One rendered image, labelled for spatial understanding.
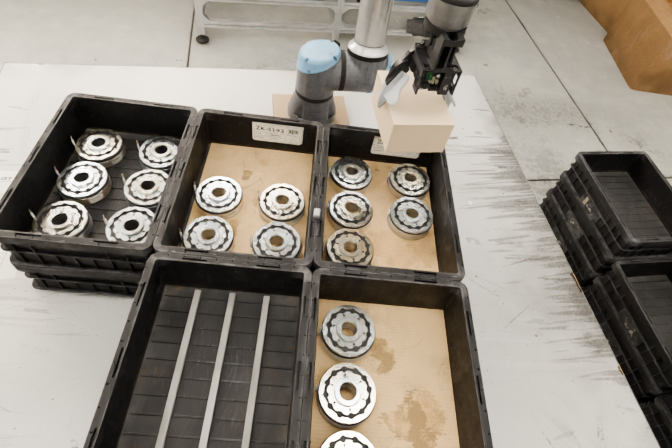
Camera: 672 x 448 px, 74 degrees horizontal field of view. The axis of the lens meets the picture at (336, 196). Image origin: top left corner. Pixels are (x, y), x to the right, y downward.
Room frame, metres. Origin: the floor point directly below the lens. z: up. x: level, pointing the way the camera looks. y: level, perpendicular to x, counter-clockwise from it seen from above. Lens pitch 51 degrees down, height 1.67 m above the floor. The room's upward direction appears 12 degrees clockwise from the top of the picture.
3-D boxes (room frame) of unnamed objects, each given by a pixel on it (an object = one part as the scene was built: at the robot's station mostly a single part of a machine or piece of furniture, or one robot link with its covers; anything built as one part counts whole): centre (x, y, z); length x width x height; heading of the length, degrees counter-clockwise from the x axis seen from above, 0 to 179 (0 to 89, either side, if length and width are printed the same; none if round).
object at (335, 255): (0.52, -0.05, 0.86); 0.10 x 0.10 x 0.01
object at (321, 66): (1.07, 0.12, 0.89); 0.13 x 0.12 x 0.14; 105
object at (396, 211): (0.64, -0.18, 0.86); 0.10 x 0.10 x 0.01
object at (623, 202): (1.16, -1.04, 0.37); 0.40 x 0.30 x 0.45; 16
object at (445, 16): (0.70, -0.12, 1.32); 0.08 x 0.08 x 0.05
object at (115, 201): (0.56, 0.49, 0.87); 0.40 x 0.30 x 0.11; 7
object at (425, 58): (0.70, -0.12, 1.24); 0.09 x 0.08 x 0.12; 17
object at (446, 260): (0.64, -0.11, 0.87); 0.40 x 0.30 x 0.11; 7
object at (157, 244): (0.60, 0.19, 0.92); 0.40 x 0.30 x 0.02; 7
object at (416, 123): (0.73, -0.11, 1.09); 0.16 x 0.12 x 0.07; 17
